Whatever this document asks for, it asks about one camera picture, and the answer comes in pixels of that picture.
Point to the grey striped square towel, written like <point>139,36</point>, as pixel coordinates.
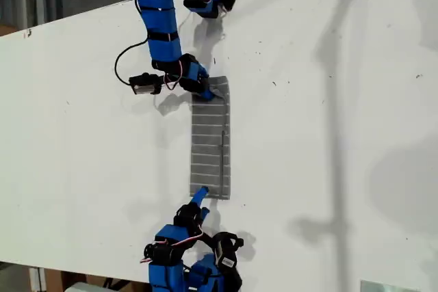
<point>208,141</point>

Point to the white plastic container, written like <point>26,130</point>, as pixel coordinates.
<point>82,288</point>

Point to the white upright strip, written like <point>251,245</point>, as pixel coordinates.
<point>36,280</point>

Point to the black camera stalk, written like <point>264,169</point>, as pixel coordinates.
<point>163,78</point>
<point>207,239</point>

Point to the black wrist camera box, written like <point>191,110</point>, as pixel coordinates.
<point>226,254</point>
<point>143,85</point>

